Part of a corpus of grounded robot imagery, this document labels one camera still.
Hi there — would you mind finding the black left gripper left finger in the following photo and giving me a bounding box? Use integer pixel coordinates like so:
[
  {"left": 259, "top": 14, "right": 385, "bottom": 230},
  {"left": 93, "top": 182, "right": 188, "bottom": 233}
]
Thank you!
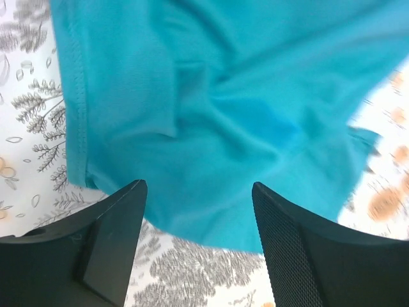
[{"left": 1, "top": 180, "right": 148, "bottom": 306}]

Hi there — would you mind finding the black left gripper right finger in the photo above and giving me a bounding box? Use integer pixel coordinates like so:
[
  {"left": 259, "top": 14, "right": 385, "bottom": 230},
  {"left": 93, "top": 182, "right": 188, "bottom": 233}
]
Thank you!
[{"left": 252, "top": 182, "right": 408, "bottom": 307}]

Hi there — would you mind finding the teal t-shirt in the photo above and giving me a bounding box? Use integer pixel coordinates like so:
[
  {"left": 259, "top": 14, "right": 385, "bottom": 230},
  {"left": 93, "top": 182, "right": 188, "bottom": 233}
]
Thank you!
[{"left": 50, "top": 1, "right": 408, "bottom": 253}]

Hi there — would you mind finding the floral patterned table mat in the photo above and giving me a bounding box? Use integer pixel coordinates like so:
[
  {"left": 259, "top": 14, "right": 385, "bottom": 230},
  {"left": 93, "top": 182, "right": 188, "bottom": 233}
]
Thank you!
[{"left": 1, "top": 1, "right": 408, "bottom": 306}]

